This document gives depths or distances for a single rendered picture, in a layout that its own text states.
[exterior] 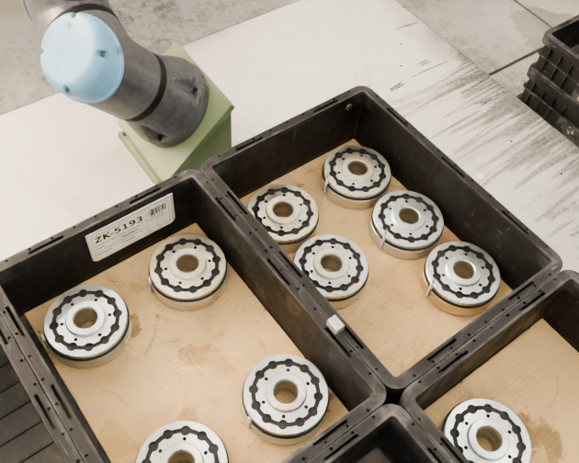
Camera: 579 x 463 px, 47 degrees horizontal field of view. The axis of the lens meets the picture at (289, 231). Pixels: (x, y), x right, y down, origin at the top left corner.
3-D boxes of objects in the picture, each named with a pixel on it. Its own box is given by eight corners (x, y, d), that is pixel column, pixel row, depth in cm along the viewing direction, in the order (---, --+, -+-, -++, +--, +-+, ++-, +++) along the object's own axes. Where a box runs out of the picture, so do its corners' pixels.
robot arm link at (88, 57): (121, 136, 103) (52, 108, 92) (89, 77, 109) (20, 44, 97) (174, 83, 100) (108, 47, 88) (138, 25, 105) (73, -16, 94)
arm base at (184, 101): (123, 114, 118) (81, 95, 109) (174, 44, 115) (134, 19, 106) (169, 164, 111) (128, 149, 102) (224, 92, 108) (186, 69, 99)
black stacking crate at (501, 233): (201, 218, 99) (198, 167, 90) (353, 137, 111) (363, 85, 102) (376, 431, 82) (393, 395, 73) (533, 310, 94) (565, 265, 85)
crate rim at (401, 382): (197, 175, 92) (196, 164, 90) (361, 93, 103) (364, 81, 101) (390, 403, 74) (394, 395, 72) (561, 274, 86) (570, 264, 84)
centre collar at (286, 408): (256, 389, 79) (256, 388, 79) (288, 366, 81) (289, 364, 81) (283, 422, 77) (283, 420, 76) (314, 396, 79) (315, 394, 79)
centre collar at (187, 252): (163, 258, 89) (162, 256, 88) (196, 244, 91) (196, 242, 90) (178, 287, 87) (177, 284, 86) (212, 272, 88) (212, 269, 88)
